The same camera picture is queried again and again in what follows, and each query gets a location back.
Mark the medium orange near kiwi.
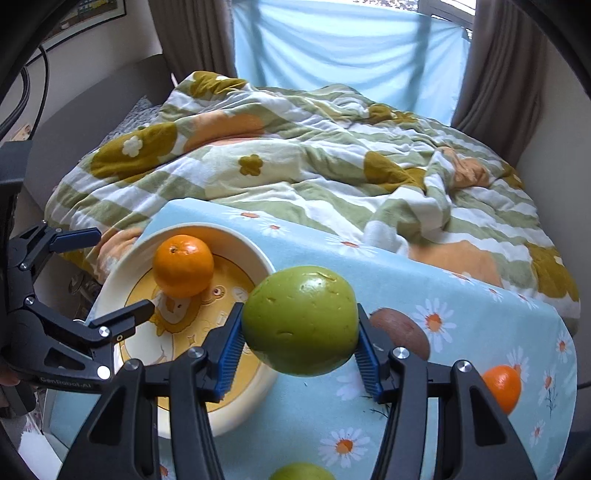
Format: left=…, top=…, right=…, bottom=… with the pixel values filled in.
left=482, top=365, right=522, bottom=415

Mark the large orange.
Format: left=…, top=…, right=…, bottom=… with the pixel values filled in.
left=152, top=234, right=214, bottom=299

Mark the green apple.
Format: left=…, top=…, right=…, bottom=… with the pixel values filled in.
left=242, top=266, right=359, bottom=377
left=270, top=462, right=335, bottom=480

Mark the green striped floral duvet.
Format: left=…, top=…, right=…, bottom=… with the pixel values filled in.
left=45, top=71, right=581, bottom=331

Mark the brown curtain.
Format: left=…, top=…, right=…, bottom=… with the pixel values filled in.
left=148, top=0, right=236, bottom=81
left=452, top=1, right=548, bottom=166

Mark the light blue window cloth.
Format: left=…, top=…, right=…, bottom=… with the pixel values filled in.
left=232, top=1, right=470, bottom=124

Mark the left brown curtain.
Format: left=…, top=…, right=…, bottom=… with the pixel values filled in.
left=148, top=0, right=236, bottom=81

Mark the black cable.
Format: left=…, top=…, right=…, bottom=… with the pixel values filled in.
left=0, top=43, right=51, bottom=142

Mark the framed houses picture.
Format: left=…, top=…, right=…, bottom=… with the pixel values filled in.
left=42, top=0, right=126, bottom=51

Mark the brown kiwi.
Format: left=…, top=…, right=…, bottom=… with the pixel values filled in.
left=370, top=308, right=431, bottom=361

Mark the blue daisy tablecloth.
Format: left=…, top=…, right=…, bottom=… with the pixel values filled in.
left=45, top=197, right=579, bottom=480

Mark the grey headboard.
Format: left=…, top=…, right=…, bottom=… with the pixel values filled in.
left=24, top=54, right=173, bottom=208

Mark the right brown curtain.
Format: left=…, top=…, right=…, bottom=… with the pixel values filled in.
left=452, top=1, right=548, bottom=166

